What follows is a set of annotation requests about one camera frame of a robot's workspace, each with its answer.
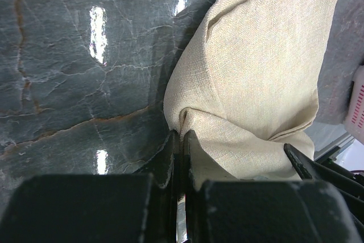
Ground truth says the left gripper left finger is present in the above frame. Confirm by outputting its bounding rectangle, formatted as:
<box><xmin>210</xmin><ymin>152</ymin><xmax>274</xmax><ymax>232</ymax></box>
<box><xmin>134</xmin><ymin>130</ymin><xmax>178</xmax><ymax>188</ymax></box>

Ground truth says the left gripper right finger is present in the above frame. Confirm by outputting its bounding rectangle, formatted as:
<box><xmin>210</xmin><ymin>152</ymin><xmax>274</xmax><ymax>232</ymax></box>
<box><xmin>183</xmin><ymin>130</ymin><xmax>242</xmax><ymax>191</ymax></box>

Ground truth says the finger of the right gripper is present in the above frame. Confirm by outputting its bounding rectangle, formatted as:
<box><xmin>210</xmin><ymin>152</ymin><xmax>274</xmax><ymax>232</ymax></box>
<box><xmin>284</xmin><ymin>143</ymin><xmax>363</xmax><ymax>197</ymax></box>

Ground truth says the beige cloth napkin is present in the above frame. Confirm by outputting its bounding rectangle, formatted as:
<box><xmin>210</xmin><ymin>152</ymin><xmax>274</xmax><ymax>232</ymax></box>
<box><xmin>163</xmin><ymin>0</ymin><xmax>338</xmax><ymax>180</ymax></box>

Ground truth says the white plastic basket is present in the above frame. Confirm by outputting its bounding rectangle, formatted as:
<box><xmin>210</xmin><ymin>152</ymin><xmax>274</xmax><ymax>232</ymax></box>
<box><xmin>344</xmin><ymin>65</ymin><xmax>364</xmax><ymax>144</ymax></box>

